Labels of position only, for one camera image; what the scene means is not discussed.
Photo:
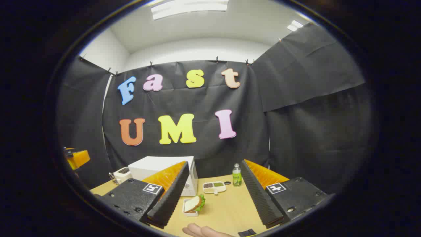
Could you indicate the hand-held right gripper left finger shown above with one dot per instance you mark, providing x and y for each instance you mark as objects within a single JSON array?
[{"x": 171, "y": 200}]

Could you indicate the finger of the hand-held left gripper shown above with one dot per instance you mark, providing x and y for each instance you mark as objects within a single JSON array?
[{"x": 79, "y": 158}]

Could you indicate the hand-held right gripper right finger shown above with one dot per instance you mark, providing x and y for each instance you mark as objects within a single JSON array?
[{"x": 258, "y": 197}]

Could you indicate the toast sandwich with lettuce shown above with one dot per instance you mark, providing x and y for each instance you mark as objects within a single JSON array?
[{"x": 192, "y": 204}]

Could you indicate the white microwave oven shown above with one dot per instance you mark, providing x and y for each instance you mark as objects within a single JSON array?
[{"x": 148, "y": 164}]

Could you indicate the small white rectangular tray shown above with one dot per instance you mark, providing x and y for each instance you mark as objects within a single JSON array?
[{"x": 190, "y": 214}]

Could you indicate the green drink bottle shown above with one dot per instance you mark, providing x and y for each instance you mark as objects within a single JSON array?
[{"x": 236, "y": 177}]

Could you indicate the white divided grain dish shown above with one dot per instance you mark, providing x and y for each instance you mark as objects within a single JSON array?
[{"x": 213, "y": 187}]

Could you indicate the white toaster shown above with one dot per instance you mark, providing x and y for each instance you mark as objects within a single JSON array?
[{"x": 122, "y": 174}]

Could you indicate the black backdrop cloth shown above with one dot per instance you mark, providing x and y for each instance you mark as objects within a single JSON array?
[{"x": 296, "y": 131}]

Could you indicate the row of small cloth clips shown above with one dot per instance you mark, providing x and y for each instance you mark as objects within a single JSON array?
[{"x": 217, "y": 59}]

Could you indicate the small ceiling light panel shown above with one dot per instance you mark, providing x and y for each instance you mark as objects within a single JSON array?
[{"x": 294, "y": 25}]

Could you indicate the large ceiling light panel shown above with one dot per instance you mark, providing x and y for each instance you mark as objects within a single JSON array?
[{"x": 187, "y": 8}]

